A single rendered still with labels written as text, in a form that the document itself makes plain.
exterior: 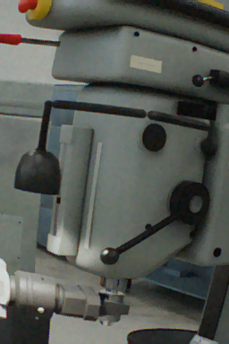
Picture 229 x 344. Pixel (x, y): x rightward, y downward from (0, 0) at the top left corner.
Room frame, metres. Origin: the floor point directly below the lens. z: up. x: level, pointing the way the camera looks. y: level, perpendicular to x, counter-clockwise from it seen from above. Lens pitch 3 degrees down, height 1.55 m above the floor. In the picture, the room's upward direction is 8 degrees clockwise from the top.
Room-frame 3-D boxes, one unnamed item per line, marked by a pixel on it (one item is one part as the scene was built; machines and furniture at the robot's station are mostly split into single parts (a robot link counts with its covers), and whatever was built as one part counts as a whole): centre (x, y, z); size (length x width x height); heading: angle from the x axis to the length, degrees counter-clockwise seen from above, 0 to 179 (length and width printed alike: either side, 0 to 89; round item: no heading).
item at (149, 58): (1.37, -0.06, 1.68); 0.34 x 0.24 x 0.10; 122
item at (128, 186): (1.35, -0.03, 1.47); 0.21 x 0.19 x 0.32; 32
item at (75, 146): (1.29, 0.07, 1.45); 0.04 x 0.04 x 0.21; 32
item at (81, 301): (1.33, 0.06, 1.24); 0.13 x 0.12 x 0.10; 14
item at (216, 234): (1.45, -0.19, 1.47); 0.24 x 0.19 x 0.26; 32
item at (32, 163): (1.17, 0.11, 1.48); 0.07 x 0.07 x 0.06
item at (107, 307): (1.32, -0.03, 1.24); 0.06 x 0.02 x 0.03; 103
